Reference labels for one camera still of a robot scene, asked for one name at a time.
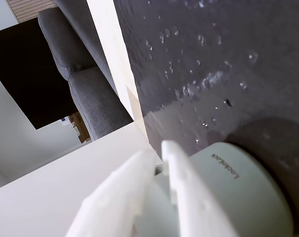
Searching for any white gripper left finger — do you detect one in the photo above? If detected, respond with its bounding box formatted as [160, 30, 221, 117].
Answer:
[65, 149, 156, 237]

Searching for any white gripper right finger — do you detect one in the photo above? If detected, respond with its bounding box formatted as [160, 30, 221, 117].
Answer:
[161, 139, 239, 237]

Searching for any pale grey metal-lined mug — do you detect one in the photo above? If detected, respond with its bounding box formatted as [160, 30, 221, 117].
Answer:
[133, 142, 295, 237]

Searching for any brown cardboard box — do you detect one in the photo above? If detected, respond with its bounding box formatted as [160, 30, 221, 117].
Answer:
[68, 112, 93, 144]

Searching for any grey fabric sofa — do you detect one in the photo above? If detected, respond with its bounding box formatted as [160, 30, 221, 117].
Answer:
[37, 0, 134, 142]

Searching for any black glossy table mat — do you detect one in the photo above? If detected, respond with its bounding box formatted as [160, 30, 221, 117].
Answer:
[113, 0, 299, 233]

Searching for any black flat screen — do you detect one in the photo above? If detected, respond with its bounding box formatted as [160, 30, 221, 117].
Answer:
[0, 18, 79, 130]

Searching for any beige slatted wall panel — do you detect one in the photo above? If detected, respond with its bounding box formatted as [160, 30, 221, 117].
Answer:
[7, 0, 57, 24]

